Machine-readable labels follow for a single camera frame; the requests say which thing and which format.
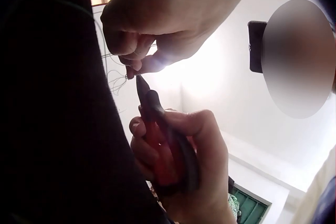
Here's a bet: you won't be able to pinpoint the person's right hand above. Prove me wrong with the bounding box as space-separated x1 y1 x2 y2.
129 108 238 224

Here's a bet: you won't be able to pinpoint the person's left hand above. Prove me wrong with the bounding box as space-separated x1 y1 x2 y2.
101 0 256 79

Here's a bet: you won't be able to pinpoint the person's right index finger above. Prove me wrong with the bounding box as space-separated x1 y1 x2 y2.
162 109 219 140

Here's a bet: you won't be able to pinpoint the person's right fingers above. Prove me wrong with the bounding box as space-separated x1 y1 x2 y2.
130 138 160 182

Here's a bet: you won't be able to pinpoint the person's left thumb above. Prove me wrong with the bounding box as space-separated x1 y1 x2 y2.
140 48 193 74

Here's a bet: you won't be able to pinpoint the person's right thumb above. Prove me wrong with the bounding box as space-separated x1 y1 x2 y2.
129 117 148 138

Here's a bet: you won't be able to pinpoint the person's left fingers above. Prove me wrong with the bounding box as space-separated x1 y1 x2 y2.
104 26 158 79

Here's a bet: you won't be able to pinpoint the red black pliers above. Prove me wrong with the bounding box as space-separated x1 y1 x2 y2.
135 74 201 196

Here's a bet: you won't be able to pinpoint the thin wire bundle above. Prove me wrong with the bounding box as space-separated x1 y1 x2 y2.
103 51 132 96

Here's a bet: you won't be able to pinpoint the large black object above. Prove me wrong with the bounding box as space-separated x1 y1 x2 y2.
0 0 170 224

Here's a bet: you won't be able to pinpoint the green window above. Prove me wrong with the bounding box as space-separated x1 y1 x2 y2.
228 181 271 224

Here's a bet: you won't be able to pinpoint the person's body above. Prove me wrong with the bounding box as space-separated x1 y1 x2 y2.
287 144 336 224

